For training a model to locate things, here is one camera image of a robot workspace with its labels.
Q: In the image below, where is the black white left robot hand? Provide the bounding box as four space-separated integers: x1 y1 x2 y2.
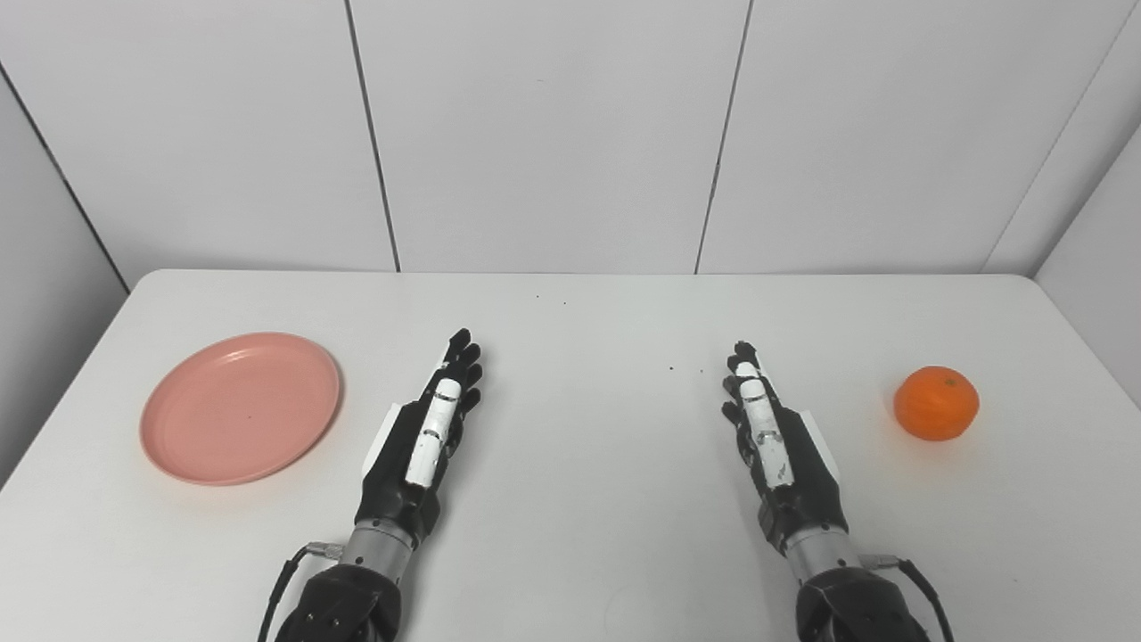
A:
355 328 484 543

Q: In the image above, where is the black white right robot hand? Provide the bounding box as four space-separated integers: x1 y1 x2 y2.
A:
721 341 850 554

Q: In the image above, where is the orange fruit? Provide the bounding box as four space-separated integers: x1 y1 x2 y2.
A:
893 366 981 442

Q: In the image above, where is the pink round plate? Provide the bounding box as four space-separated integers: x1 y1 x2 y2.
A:
139 333 342 487

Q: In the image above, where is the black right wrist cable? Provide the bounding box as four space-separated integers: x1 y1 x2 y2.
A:
860 555 955 642

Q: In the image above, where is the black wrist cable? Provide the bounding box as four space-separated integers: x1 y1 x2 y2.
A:
257 541 344 642
860 555 955 642

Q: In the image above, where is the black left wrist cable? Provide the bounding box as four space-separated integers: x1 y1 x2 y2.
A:
257 541 344 642

